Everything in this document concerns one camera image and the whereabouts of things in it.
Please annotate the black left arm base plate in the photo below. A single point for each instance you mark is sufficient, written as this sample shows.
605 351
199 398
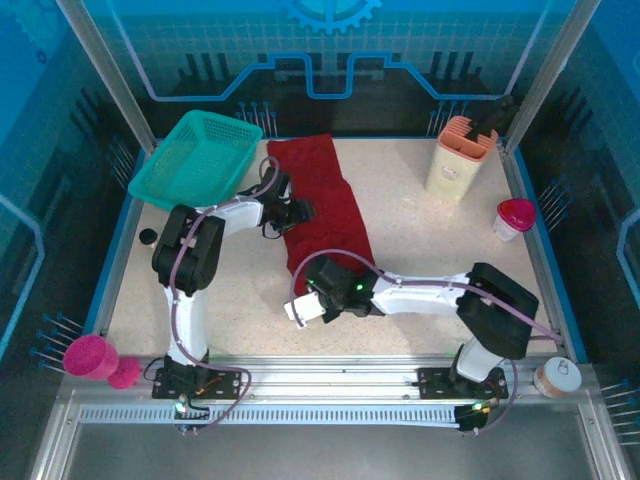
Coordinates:
227 382

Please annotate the small black controller board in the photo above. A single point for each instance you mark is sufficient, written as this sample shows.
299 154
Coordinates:
472 417
192 414

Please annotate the clear cup pink lid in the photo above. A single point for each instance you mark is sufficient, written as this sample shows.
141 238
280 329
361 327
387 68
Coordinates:
512 215

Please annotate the teal plastic basket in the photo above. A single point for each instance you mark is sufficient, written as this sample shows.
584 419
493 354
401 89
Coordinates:
200 160

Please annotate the red t-shirt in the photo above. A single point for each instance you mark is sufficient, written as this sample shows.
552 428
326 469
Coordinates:
320 180

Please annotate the aluminium mounting rail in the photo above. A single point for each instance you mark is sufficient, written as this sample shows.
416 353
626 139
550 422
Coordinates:
325 375

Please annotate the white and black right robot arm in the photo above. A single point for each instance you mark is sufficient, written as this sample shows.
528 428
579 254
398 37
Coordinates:
425 295

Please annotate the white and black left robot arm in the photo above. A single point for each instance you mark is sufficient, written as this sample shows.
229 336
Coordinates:
187 330

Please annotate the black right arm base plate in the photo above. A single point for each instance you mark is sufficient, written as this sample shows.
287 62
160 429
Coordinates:
432 382

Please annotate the copper tape roll white top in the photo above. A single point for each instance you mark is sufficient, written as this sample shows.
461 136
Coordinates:
557 377

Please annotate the magenta foam cup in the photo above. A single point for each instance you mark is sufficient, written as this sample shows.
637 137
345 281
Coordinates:
87 355

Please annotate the small jar black lid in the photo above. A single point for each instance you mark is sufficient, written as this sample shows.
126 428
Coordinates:
147 236

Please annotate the cream knife block orange top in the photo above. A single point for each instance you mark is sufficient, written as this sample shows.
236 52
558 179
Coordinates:
452 170

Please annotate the small magenta foam ball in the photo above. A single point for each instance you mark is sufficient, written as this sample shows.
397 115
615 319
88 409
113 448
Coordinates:
125 374

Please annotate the aluminium frame post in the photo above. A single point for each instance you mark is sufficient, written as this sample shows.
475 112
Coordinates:
555 70
100 65

